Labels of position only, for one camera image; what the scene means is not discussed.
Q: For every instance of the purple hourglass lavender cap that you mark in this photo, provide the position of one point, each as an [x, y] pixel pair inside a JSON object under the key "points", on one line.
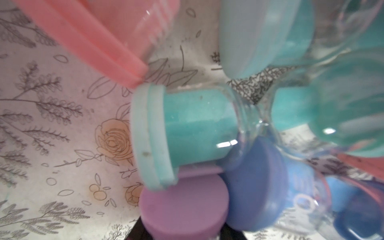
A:
{"points": [[193, 209]]}

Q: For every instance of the blue hourglass number thirty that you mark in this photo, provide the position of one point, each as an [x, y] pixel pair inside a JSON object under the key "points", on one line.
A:
{"points": [[268, 189]]}

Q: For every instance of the teal hourglass number five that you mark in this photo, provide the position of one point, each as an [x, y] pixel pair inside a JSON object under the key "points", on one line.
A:
{"points": [[254, 35]]}

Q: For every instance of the pink hourglass lower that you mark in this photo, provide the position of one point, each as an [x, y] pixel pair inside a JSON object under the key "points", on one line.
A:
{"points": [[113, 37]]}

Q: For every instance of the teal hourglass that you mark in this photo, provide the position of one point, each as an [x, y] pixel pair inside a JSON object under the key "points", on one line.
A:
{"points": [[207, 129]]}

